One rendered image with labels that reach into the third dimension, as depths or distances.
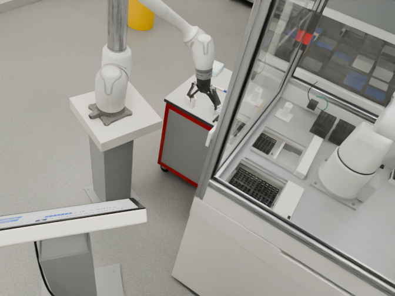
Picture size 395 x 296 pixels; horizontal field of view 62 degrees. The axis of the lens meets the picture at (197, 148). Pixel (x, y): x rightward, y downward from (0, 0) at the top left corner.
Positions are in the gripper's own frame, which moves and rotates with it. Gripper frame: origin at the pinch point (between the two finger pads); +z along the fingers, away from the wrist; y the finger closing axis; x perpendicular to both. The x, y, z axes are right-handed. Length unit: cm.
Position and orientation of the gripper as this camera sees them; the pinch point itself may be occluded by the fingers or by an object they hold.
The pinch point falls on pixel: (203, 109)
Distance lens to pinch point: 182.8
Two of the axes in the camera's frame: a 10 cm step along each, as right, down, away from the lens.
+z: 0.0, 7.6, 6.5
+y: 8.6, 3.4, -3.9
